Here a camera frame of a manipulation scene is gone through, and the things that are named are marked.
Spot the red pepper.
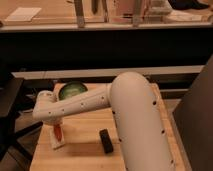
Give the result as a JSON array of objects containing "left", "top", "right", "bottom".
[{"left": 54, "top": 125, "right": 62, "bottom": 141}]

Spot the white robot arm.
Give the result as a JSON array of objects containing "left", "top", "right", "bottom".
[{"left": 33, "top": 72, "right": 175, "bottom": 171}]

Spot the green bowl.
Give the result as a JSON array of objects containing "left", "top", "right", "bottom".
[{"left": 58, "top": 81, "right": 88, "bottom": 100}]

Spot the black rectangular block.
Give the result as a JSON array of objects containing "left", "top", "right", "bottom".
[{"left": 99, "top": 129, "right": 114, "bottom": 154}]

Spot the dark panel at right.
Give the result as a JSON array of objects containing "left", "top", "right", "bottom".
[{"left": 173, "top": 55, "right": 213, "bottom": 171}]

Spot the black furniture at left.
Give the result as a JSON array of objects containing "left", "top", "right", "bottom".
[{"left": 0, "top": 77, "right": 42, "bottom": 161}]

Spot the white paper sheet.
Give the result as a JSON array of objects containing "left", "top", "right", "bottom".
[{"left": 6, "top": 7, "right": 41, "bottom": 22}]

